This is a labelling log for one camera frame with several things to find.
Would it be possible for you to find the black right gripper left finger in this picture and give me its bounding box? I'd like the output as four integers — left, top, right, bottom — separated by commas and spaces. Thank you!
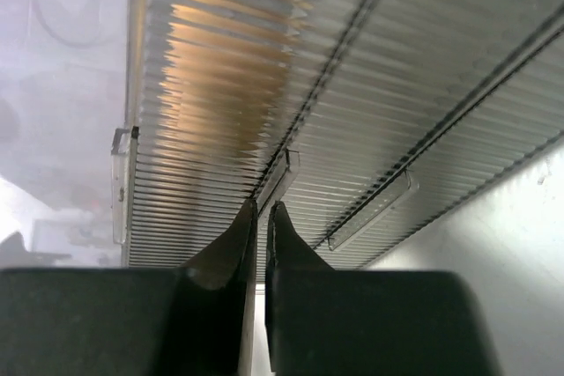
1, 200, 257, 375

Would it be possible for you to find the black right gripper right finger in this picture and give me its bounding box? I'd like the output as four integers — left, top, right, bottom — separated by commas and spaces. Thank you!
265, 202, 501, 376

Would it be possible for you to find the clear acrylic makeup organizer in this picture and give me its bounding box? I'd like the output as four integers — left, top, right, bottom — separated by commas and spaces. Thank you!
115, 0, 563, 269

